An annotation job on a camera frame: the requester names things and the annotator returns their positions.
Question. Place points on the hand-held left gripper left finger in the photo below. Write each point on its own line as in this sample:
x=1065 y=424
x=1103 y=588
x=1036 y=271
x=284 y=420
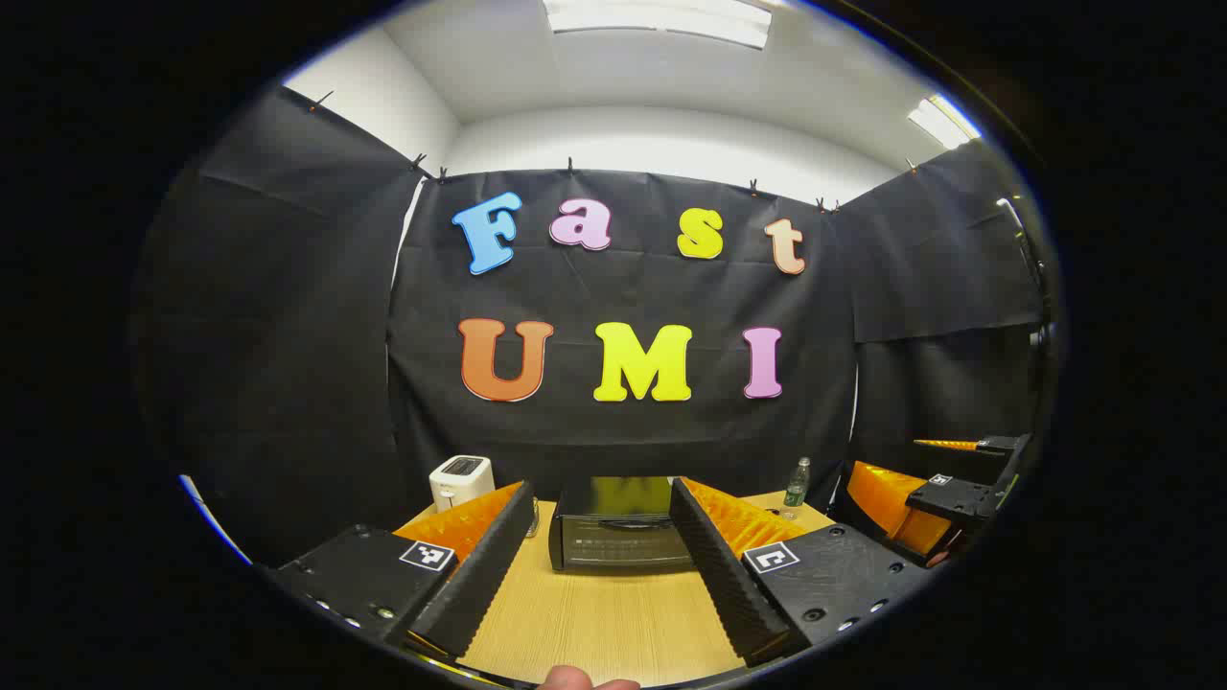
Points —
x=489 y=565

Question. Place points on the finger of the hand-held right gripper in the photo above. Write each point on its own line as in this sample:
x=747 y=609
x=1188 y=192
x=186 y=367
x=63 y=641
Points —
x=1002 y=444
x=959 y=498

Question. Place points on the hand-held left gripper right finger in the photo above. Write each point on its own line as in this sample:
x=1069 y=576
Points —
x=719 y=575

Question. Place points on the black electric oven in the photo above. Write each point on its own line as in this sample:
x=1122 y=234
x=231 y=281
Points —
x=613 y=541

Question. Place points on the small clear glass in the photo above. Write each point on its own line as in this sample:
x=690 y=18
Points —
x=533 y=517

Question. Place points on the white toaster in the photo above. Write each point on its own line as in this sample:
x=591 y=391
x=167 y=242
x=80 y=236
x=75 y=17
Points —
x=462 y=482

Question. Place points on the clear plastic water bottle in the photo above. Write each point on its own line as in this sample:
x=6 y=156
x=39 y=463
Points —
x=797 y=489

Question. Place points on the ceiling light panel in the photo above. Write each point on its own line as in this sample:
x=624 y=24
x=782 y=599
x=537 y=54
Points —
x=944 y=122
x=661 y=19

